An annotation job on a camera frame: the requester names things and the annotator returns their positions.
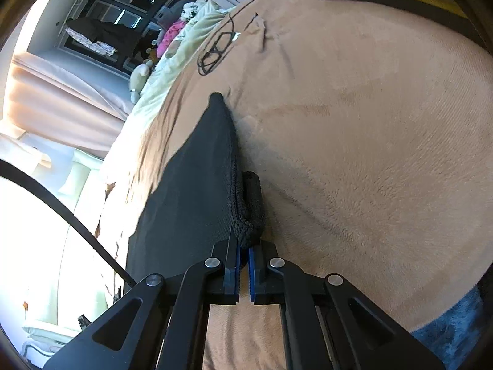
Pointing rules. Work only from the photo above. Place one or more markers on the cream upholstered sofa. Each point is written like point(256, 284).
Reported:
point(84, 185)

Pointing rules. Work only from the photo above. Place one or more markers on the pink plush toy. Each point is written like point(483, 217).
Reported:
point(173, 34)

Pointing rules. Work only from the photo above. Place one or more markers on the white leaf print bedsheet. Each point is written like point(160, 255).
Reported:
point(109, 239)

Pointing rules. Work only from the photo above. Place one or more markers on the dark blue fuzzy cloth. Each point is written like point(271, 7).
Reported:
point(454, 323)

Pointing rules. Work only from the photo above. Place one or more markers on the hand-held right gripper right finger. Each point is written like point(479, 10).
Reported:
point(253, 273)

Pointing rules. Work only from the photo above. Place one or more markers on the cream comforter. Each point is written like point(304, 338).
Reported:
point(185, 42)

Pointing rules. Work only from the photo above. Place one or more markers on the black top with floral trim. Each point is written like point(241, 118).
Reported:
point(192, 200)

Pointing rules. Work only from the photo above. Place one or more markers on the pink curtain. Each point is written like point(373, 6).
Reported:
point(69, 96)

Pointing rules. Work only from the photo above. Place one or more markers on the white spotted plush toy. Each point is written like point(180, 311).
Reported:
point(190, 10)

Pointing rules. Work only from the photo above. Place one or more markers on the brown fleece blanket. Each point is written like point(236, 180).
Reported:
point(366, 162)

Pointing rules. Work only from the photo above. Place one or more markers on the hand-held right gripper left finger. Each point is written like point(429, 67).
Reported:
point(230, 273)

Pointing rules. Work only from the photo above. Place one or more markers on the cream plush toy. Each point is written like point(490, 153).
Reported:
point(138, 81)

